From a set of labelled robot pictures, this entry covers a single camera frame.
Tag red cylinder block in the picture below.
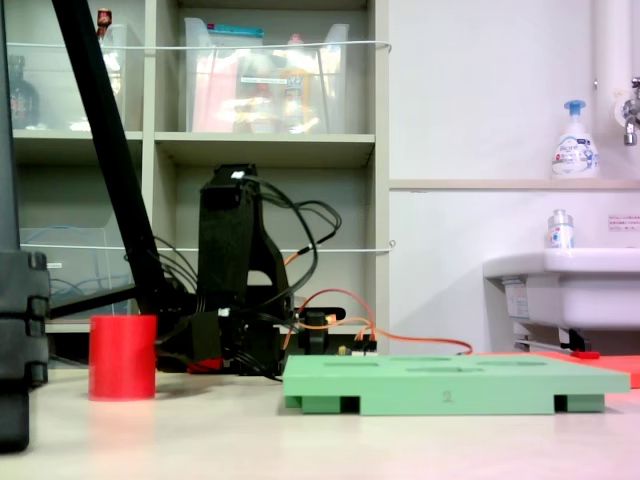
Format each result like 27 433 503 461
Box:
88 313 158 402

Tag metal faucet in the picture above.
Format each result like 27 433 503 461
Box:
613 77 640 147

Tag small clear bottle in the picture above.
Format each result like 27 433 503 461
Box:
545 208 576 250

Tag white cord across shelf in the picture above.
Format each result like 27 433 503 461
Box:
19 239 397 254

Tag spray bottle with pink cap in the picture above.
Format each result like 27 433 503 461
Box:
278 33 316 134

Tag clear box with blue cables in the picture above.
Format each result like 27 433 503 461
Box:
19 227 139 325

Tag pink printed wall sign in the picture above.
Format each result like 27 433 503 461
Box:
607 214 640 234

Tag thin black tripod brace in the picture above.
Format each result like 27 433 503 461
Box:
48 283 139 320

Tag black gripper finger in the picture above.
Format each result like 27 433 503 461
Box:
155 319 194 358

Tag blue-edged plastic bag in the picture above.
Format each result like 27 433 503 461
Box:
206 25 265 42

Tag dark glass bottle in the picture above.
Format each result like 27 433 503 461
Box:
7 54 41 130

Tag looped black gripper wires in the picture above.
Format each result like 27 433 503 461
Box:
152 237 201 301

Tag beige shelf unit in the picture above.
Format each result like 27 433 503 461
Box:
0 0 391 371

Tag large clear storage box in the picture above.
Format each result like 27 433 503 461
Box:
183 17 350 135

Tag circuit board with connectors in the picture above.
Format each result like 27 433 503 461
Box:
335 333 379 358

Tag green shape sorting board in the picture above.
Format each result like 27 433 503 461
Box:
282 353 631 417

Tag small orange flat block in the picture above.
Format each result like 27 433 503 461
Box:
472 349 640 390

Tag notched black stack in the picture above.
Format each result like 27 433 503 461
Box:
0 249 52 454

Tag long black cable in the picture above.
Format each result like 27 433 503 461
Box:
239 174 344 311

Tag white sink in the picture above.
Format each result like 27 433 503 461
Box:
482 247 640 351

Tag white pump soap bottle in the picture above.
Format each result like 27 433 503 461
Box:
550 99 601 180

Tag black tripod leg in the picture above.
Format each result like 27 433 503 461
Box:
51 0 199 374

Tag brown bottle with label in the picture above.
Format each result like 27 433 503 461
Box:
95 7 113 44

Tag clear plastic storage box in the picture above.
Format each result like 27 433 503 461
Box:
7 23 130 132

